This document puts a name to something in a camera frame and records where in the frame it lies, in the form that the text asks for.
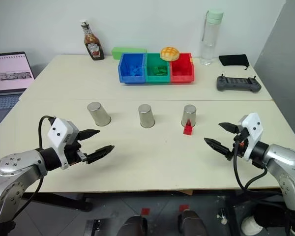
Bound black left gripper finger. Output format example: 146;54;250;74
78;128;101;142
86;145;116;165

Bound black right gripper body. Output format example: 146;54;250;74
227;130;249;162

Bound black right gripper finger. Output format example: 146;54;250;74
218;121;239;135
203;137;232;161

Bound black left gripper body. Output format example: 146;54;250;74
63;140;89;166

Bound upturned steel cup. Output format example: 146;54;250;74
137;104;156;129
180;104;197;127
87;101;112;127

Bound red toy brick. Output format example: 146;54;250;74
182;119;195;136

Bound grey handheld controller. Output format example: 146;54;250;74
216;74;262;93

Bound black cloth pouch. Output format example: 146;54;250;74
218;54;250;70

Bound red plastic bin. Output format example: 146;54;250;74
170;52;196;83

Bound blue plastic bin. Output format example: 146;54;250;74
117;52;148;85

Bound white round object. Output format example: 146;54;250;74
241;214;264;235

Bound blue small parts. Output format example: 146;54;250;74
127;64;144;76

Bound dark rounded shape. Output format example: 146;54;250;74
117;214;148;236
177;209;207;236

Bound green plastic bin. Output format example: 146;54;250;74
145;53;172;84

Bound ketchup bottle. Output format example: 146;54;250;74
80;19;105;61

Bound green small parts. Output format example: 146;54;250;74
151;64;169;75

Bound clear bottle with green cap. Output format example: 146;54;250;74
199;9;224;66

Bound light green box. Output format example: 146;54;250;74
111;47;148;60

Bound yellow melon bread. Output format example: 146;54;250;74
160;47;180;62

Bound open laptop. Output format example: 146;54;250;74
0;51;36;126

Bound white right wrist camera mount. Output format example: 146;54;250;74
236;113;265;162

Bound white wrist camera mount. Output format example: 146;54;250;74
47;118;80;171
236;113;265;162

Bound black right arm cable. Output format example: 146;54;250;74
232;132;290;198

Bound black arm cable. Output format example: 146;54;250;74
13;115;58;218
232;132;290;198

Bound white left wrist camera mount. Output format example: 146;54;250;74
47;118;80;171

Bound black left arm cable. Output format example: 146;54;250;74
13;115;58;218

